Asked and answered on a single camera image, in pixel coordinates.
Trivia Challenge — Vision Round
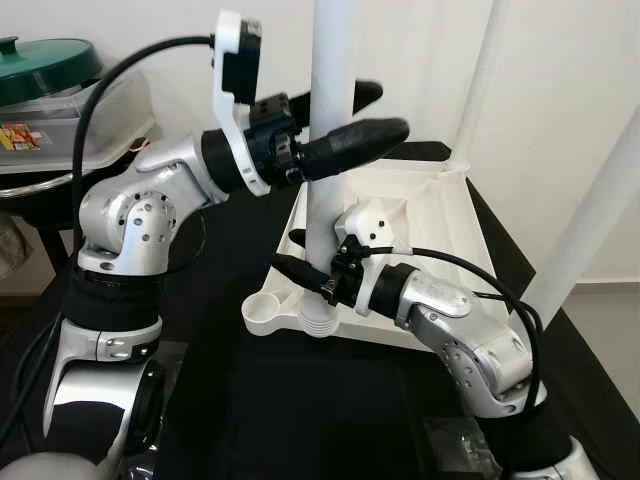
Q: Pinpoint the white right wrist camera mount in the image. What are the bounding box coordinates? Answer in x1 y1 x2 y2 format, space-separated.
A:
335 197 413 317

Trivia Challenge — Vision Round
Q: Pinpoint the beige patterned bench cloth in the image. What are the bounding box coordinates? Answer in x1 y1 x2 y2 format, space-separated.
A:
0 215 46 301

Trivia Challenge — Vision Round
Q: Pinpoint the clear plastic storage box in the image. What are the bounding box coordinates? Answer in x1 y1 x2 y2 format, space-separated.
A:
0 70 156 176

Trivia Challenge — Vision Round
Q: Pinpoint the black round bowl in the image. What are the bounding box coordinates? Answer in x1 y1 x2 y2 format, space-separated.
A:
0 165 91 229

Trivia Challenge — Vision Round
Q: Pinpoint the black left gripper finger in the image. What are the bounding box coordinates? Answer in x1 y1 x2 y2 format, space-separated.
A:
300 117 411 182
288 80 385 117

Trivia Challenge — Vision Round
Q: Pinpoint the dark green lid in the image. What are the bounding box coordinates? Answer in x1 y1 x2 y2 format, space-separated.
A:
0 38 103 106

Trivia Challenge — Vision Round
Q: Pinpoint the large clear tape patch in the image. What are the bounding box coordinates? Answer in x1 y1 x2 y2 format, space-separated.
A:
425 415 501 479

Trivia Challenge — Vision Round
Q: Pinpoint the black table cloth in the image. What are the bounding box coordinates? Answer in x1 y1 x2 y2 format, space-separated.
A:
0 140 640 480

